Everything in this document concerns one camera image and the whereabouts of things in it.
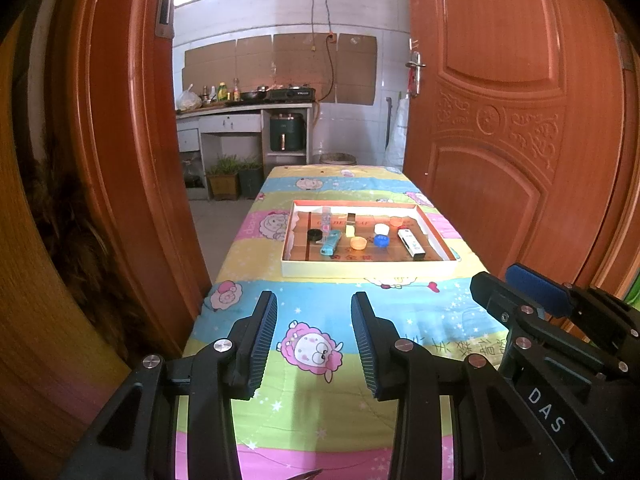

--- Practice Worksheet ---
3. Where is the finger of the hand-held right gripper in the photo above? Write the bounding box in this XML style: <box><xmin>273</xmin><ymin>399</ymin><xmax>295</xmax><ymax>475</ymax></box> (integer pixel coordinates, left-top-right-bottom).
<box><xmin>470</xmin><ymin>271</ymin><xmax>607</xmax><ymax>379</ymax></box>
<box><xmin>505</xmin><ymin>263</ymin><xmax>640</xmax><ymax>342</ymax></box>

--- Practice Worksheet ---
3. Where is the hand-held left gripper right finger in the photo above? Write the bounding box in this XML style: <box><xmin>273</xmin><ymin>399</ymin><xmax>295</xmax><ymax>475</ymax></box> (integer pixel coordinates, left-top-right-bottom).
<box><xmin>350</xmin><ymin>291</ymin><xmax>566</xmax><ymax>480</ymax></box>

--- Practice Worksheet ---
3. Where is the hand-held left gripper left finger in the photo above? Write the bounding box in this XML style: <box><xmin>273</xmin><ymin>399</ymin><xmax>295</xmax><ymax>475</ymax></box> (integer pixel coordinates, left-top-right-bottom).
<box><xmin>60</xmin><ymin>290</ymin><xmax>278</xmax><ymax>480</ymax></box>

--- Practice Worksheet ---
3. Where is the shallow white orange-lined box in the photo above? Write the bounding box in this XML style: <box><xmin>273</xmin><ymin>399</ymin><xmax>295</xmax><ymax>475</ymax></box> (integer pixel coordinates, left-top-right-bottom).
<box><xmin>281</xmin><ymin>200</ymin><xmax>462</xmax><ymax>279</ymax></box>

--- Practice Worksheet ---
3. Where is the white and black small box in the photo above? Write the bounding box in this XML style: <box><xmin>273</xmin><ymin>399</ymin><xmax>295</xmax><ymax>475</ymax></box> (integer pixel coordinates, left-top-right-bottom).
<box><xmin>397</xmin><ymin>229</ymin><xmax>426</xmax><ymax>260</ymax></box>

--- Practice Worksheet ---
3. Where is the cartoon sheep printed tablecloth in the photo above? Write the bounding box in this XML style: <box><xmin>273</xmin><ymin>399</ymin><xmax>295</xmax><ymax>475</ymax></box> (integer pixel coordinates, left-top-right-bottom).
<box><xmin>172</xmin><ymin>164</ymin><xmax>511</xmax><ymax>480</ymax></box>

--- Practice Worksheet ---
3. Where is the potted plant in brown pot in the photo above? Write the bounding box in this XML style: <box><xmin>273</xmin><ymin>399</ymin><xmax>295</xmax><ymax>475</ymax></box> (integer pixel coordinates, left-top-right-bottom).
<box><xmin>206</xmin><ymin>155</ymin><xmax>240</xmax><ymax>202</ymax></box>

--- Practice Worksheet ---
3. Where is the potted plant in dark pot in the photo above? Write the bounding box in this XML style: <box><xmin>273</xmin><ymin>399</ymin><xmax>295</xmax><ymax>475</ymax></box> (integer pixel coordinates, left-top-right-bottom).
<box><xmin>237</xmin><ymin>157</ymin><xmax>265</xmax><ymax>200</ymax></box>

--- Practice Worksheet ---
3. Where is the white hanging sack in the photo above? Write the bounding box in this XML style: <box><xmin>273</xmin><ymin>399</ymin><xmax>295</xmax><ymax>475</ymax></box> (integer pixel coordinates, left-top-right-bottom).
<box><xmin>387</xmin><ymin>92</ymin><xmax>411</xmax><ymax>171</ymax></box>

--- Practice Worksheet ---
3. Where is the dark green air fryer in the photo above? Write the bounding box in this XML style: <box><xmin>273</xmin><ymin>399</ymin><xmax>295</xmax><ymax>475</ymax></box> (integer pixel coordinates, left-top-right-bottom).
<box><xmin>270</xmin><ymin>113</ymin><xmax>306</xmax><ymax>153</ymax></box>

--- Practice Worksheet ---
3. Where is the white kitchen counter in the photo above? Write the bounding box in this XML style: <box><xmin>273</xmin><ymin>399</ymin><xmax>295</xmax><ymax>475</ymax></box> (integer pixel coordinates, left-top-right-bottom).
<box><xmin>175</xmin><ymin>99</ymin><xmax>316</xmax><ymax>201</ymax></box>

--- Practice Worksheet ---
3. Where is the wooden door with latch plate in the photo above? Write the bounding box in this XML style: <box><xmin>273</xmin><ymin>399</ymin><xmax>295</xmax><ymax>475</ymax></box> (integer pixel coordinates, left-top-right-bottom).
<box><xmin>50</xmin><ymin>0</ymin><xmax>213</xmax><ymax>361</ymax></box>

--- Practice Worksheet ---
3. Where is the black gas stove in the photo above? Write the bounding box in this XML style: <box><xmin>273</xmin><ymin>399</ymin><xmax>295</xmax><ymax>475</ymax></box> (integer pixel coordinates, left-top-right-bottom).
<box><xmin>267</xmin><ymin>86</ymin><xmax>316</xmax><ymax>102</ymax></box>

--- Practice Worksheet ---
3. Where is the white plastic bag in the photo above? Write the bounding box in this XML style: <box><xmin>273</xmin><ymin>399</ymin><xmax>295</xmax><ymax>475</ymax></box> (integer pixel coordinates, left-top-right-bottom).
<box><xmin>176</xmin><ymin>84</ymin><xmax>203</xmax><ymax>111</ymax></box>

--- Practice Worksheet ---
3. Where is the metal latch plate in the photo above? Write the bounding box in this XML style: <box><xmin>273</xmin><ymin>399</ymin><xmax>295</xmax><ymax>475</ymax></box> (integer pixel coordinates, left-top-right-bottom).
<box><xmin>155</xmin><ymin>0</ymin><xmax>177</xmax><ymax>40</ymax></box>

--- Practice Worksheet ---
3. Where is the carved wooden door with handle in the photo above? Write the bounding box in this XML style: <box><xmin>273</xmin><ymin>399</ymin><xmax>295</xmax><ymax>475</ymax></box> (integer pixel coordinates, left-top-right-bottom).
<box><xmin>402</xmin><ymin>0</ymin><xmax>636</xmax><ymax>291</ymax></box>

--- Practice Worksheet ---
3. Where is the wooden door frame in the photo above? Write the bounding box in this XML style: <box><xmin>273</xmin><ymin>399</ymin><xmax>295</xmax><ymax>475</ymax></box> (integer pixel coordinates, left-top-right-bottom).
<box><xmin>0</xmin><ymin>10</ymin><xmax>186</xmax><ymax>480</ymax></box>

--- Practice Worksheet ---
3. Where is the silver door handle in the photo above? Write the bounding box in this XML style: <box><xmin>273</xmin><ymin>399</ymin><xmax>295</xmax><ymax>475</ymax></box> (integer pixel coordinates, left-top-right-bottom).
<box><xmin>407</xmin><ymin>37</ymin><xmax>428</xmax><ymax>98</ymax></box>

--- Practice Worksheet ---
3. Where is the orange power cable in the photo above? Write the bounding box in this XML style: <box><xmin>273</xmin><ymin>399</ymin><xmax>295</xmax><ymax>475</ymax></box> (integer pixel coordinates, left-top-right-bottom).
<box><xmin>320</xmin><ymin>32</ymin><xmax>337</xmax><ymax>103</ymax></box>

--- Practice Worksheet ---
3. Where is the cardboard wall covering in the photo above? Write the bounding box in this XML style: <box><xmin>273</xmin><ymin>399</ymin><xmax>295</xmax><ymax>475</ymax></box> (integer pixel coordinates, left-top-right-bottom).
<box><xmin>181</xmin><ymin>32</ymin><xmax>378</xmax><ymax>107</ymax></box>

